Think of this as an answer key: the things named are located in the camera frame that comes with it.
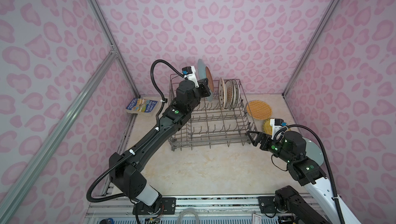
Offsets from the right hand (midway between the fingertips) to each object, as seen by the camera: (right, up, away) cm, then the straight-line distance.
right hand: (253, 134), depth 70 cm
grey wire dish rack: (-18, 0, +30) cm, 35 cm away
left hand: (-20, +26, -1) cm, 32 cm away
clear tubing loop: (-31, -38, +4) cm, 49 cm away
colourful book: (-67, +13, +40) cm, 79 cm away
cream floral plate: (-4, +20, +23) cm, 31 cm away
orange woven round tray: (+17, +11, +40) cm, 45 cm away
